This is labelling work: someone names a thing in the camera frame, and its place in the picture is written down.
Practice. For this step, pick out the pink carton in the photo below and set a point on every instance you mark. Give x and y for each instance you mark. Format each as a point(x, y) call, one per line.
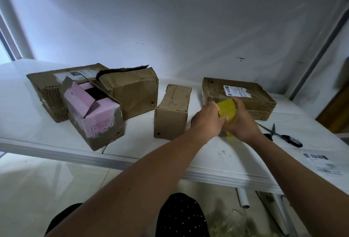
point(98, 122)

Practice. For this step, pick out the person's left forearm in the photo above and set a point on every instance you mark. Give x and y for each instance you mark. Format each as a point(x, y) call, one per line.
point(125, 190)

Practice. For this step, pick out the person's right hand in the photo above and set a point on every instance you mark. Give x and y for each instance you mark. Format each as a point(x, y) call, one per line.
point(242, 125)

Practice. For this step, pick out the corrugated cardboard box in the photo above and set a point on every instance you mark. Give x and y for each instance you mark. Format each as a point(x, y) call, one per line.
point(133, 92)

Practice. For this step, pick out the person's left hand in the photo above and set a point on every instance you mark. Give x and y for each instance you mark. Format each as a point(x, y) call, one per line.
point(207, 122)

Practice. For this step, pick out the person's right forearm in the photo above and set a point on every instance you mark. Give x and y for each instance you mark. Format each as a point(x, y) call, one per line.
point(302, 187)

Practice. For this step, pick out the yellow tape roll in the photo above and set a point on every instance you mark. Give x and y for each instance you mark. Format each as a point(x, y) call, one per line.
point(226, 108)

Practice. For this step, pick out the white metal shelf rack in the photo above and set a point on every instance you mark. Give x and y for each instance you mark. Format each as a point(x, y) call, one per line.
point(27, 141)

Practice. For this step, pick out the wooden stool blue top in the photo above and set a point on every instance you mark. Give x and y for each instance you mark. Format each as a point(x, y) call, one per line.
point(335, 111)

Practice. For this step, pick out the small cardboard box red label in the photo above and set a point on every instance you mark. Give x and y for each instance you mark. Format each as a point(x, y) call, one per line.
point(172, 114)

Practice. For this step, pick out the white tube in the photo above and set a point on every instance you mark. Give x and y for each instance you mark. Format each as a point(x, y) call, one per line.
point(242, 197)

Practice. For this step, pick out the long cardboard box white label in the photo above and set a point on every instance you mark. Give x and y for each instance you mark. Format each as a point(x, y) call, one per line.
point(46, 95)

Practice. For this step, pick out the person's black trousers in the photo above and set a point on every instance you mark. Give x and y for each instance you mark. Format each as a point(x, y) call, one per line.
point(182, 217)

